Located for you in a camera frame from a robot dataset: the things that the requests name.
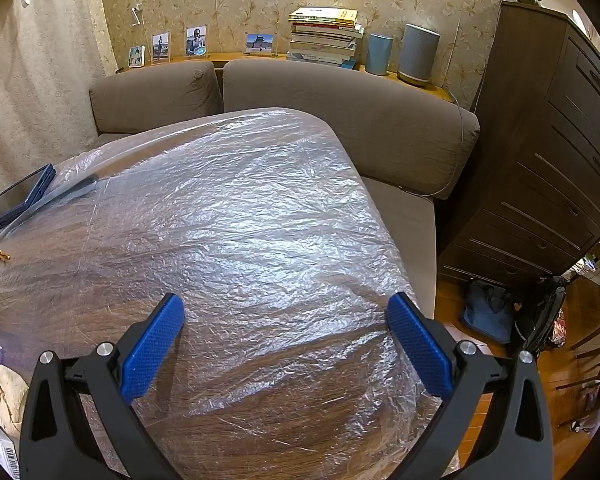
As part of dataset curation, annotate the wooden table with plastic cover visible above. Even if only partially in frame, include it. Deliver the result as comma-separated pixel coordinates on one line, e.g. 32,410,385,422
0,107,461,480

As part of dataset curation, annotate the building photo frame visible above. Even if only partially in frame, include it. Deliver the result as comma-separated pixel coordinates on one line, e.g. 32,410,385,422
244,33,276,56

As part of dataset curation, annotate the dark blue tablet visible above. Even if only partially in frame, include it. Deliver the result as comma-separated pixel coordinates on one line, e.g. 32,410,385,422
0,163,57,236

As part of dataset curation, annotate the grey cylinder speaker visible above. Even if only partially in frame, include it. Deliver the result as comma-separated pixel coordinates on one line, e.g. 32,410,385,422
397,23,441,86

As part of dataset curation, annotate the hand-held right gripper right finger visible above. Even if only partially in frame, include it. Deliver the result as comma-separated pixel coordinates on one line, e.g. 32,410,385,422
386,292,556,480

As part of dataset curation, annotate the standing figure photo frame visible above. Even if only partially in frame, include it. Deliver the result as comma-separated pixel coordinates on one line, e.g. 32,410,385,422
151,33,172,65

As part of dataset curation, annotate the stack of books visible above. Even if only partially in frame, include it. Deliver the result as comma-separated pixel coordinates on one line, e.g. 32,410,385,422
286,6,365,69

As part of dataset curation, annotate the black backpack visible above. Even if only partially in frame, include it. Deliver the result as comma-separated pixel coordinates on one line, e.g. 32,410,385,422
514,275,569,357

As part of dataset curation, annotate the cream paper towel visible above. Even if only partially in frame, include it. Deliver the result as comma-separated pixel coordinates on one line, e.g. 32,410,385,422
0,364,31,437

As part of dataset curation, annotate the brown fabric sofa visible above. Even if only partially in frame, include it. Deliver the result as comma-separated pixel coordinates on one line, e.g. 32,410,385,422
89,58,481,321

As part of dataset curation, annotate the beige patterned curtain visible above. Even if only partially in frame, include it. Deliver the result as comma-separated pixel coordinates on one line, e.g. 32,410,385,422
0,0,119,211

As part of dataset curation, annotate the sunglasses portrait photo frame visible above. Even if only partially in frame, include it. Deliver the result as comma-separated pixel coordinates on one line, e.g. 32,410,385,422
185,26,210,59

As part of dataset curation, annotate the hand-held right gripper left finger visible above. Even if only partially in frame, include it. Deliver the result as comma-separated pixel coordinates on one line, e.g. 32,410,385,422
19,292,186,480

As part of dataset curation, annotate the white barcode box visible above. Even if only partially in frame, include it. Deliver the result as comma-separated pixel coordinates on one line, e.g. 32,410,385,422
0,410,22,480

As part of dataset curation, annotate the blue bag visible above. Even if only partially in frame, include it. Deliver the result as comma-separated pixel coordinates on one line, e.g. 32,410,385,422
460,279,516,345

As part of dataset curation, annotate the dark wooden cabinet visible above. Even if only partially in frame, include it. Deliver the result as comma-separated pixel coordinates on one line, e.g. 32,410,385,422
437,0,600,286

